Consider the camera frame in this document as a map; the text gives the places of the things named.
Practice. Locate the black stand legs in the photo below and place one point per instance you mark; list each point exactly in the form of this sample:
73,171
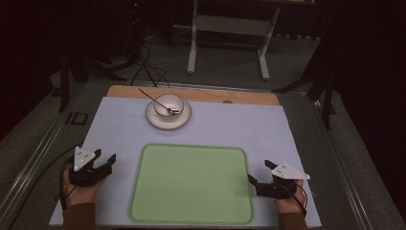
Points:
86,70

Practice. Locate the metal spoon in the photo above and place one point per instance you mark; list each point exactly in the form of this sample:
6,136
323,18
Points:
158,102

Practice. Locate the white metal table frame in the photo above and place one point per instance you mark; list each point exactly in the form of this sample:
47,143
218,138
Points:
231,35

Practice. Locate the person's left hand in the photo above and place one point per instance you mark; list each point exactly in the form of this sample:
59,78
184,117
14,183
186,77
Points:
79,192

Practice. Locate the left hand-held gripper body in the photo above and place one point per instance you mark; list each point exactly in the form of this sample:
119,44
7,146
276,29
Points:
83,171

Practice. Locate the light blue table mat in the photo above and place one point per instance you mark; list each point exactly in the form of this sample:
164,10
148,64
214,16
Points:
121,127

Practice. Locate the metal floor rail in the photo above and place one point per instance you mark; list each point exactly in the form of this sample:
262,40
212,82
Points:
30,166
343,166

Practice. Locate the white bowl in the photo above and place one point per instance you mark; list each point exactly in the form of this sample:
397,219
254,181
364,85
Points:
169,104

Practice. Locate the green tray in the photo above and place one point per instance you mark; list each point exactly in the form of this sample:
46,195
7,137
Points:
191,183

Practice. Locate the white saucer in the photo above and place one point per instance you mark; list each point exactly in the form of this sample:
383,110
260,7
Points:
166,122

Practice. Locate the person's right hand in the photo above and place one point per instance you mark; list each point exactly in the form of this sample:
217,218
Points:
291,201

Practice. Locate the black tripod stand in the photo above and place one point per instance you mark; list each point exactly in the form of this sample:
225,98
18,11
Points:
319,80

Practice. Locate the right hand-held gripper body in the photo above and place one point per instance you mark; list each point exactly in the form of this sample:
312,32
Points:
281,182

